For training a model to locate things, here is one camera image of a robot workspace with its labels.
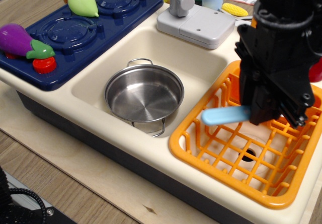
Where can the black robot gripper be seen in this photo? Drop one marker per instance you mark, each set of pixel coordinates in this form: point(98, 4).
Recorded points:
point(276, 56)

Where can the blue and white plastic spoon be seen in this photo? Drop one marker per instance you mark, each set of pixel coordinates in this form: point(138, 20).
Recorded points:
point(226, 115)

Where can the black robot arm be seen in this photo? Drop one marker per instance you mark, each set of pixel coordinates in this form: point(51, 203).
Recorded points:
point(280, 56)

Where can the stainless steel pan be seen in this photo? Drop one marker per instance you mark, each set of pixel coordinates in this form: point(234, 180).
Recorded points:
point(145, 95)

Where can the red plastic cup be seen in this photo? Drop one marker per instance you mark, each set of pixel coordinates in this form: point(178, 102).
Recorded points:
point(315, 72)

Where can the orange plastic dish rack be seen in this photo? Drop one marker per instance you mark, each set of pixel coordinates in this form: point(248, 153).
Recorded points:
point(265, 162)

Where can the grey toy faucet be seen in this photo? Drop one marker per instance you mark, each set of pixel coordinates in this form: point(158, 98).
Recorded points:
point(197, 24)

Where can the yellow toy corn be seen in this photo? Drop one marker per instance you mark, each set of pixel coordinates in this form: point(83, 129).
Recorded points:
point(234, 10)

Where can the cream toy kitchen sink unit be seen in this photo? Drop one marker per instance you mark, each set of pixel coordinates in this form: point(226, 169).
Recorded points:
point(81, 101)

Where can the navy blue toy stove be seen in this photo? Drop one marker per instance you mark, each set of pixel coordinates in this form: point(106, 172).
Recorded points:
point(77, 41)

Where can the green toy pear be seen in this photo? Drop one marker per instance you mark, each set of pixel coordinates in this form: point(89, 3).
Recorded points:
point(85, 8)

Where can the red stove knob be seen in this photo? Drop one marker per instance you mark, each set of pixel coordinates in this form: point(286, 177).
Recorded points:
point(11, 56)
point(43, 66)

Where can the purple toy eggplant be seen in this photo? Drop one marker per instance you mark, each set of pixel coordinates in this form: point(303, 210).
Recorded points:
point(16, 40)

